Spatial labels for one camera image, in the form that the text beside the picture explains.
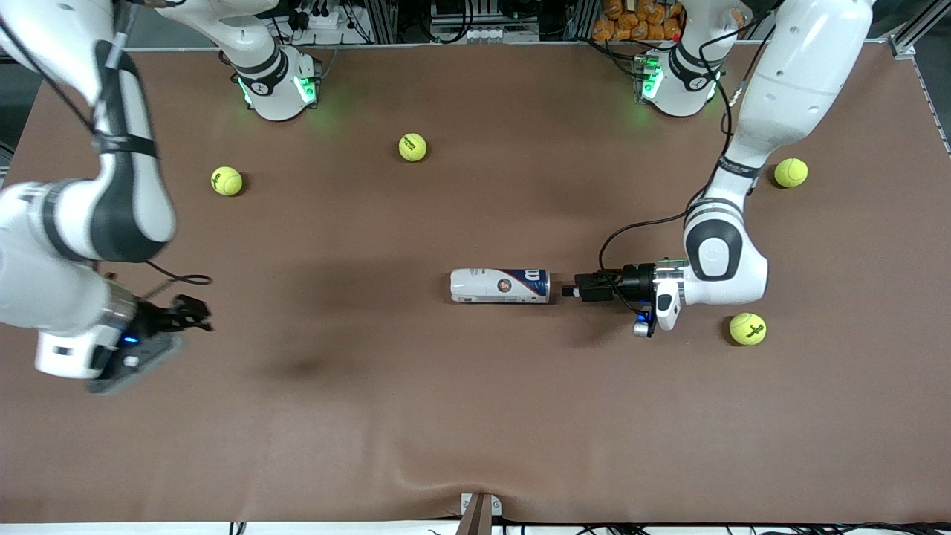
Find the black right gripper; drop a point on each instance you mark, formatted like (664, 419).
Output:
(157, 318)

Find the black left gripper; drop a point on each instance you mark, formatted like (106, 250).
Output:
(635, 281)

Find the white blue tennis ball can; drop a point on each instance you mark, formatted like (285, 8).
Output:
(498, 286)

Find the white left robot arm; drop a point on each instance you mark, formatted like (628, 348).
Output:
(787, 74)

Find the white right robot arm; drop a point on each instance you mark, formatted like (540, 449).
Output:
(74, 223)

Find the brown table mat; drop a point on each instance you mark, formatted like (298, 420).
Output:
(446, 409)

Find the orange netted bag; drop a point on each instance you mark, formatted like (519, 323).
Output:
(639, 22)

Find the white connector strip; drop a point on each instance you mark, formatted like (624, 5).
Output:
(483, 34)

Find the white power strip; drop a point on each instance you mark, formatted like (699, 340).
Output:
(318, 18)

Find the metal bracket with screws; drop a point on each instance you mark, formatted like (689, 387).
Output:
(481, 511)

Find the aluminium frame rail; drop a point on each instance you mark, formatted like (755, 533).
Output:
(921, 33)

